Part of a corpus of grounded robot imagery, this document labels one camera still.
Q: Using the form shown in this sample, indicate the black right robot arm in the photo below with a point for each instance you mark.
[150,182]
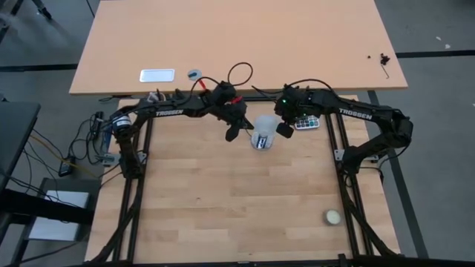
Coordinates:
[389,122]

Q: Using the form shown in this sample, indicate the black power brick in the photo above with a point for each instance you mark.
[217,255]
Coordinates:
[66,168]

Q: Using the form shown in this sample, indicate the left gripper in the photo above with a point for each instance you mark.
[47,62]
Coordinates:
[228,104]

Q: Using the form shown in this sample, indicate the black hex key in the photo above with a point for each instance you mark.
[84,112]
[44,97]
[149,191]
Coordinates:
[385,70]

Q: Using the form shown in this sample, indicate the white lightbulb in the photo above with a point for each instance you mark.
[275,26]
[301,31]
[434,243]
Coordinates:
[265,124]

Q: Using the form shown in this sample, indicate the black aluminium frame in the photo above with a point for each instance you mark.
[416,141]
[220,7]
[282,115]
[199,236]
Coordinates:
[261,99]

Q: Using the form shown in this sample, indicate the light wood desk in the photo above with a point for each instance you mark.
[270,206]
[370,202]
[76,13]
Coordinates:
[241,44]

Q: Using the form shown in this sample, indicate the small black parts clump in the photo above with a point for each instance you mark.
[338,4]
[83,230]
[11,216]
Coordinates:
[384,58]

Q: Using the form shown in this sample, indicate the grey desk calculator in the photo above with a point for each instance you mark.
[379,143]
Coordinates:
[308,122]

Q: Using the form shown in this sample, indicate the black desk clamp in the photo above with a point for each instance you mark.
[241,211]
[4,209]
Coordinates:
[182,93]

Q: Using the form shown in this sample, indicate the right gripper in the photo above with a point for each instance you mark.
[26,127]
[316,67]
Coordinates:
[297,104]

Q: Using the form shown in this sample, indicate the black stand leg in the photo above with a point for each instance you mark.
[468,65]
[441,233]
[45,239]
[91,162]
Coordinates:
[44,12]

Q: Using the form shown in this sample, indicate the black side desk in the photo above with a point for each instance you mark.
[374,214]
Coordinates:
[15,141]

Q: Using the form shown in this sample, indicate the small cream round lid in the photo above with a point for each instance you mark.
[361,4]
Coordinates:
[333,217]

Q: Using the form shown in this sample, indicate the black desk leg bar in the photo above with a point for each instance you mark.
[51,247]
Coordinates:
[44,207]

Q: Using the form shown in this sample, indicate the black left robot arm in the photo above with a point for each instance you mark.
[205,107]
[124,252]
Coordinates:
[193,105]

